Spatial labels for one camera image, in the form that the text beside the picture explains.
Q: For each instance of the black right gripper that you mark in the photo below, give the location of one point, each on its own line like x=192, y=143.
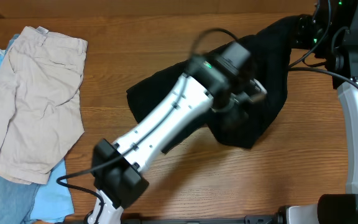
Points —
x=303, y=23

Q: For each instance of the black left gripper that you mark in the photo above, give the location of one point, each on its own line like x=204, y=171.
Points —
x=227, y=111

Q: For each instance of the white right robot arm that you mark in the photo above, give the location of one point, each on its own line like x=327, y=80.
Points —
x=331, y=35

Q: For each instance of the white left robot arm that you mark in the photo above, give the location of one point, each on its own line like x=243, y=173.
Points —
x=208, y=85

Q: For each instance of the beige khaki shorts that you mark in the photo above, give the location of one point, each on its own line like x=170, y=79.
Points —
x=40, y=117

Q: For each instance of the light blue shirt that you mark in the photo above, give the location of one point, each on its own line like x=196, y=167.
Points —
x=52, y=202

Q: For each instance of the blue denim jeans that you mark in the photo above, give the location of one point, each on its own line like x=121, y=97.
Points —
x=16, y=202

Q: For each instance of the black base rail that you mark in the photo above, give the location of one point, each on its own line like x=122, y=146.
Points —
x=248, y=219

